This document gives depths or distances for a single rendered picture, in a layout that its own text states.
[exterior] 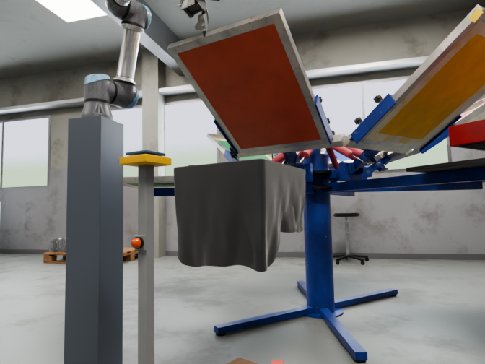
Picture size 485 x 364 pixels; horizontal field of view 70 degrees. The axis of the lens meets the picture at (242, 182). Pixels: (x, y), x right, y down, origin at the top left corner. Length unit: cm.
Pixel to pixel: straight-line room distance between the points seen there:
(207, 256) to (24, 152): 686
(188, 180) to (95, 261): 55
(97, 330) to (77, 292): 19
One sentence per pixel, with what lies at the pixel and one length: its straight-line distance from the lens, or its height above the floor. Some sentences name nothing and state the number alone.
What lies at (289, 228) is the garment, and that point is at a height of 67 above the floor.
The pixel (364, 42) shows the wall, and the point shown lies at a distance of 602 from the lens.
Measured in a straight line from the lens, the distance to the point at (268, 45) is 161.
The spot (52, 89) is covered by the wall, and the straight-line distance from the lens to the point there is 795.
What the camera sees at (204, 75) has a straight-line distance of 182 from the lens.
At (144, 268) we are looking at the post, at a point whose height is 56.
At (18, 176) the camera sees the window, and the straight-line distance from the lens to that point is 812.
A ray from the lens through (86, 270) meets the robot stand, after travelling 174.
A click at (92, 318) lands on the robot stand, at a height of 30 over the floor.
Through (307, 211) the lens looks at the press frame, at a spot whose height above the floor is 73.
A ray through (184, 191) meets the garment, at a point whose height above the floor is 84.
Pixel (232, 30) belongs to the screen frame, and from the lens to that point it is 162.
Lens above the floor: 76
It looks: 4 degrees up
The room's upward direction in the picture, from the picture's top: 1 degrees counter-clockwise
